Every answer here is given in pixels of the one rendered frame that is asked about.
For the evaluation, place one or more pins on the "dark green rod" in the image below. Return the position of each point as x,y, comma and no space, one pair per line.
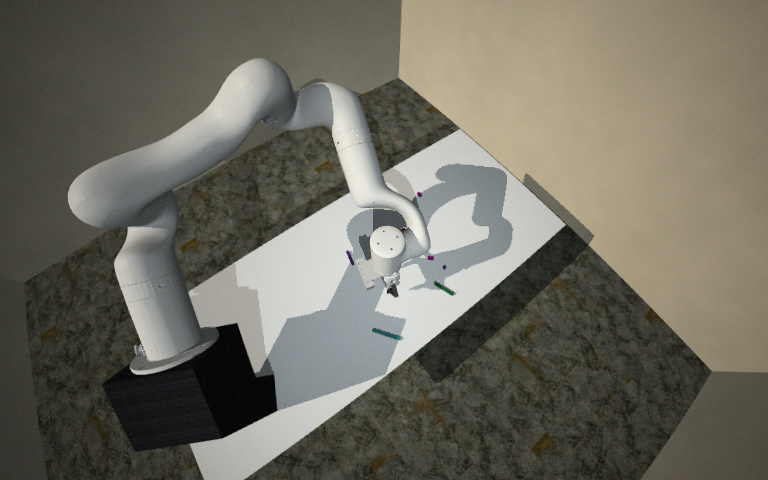
444,289

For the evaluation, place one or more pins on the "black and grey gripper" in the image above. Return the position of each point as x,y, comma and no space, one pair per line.
392,281

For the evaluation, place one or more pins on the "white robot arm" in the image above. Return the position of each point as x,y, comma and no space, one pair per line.
115,194

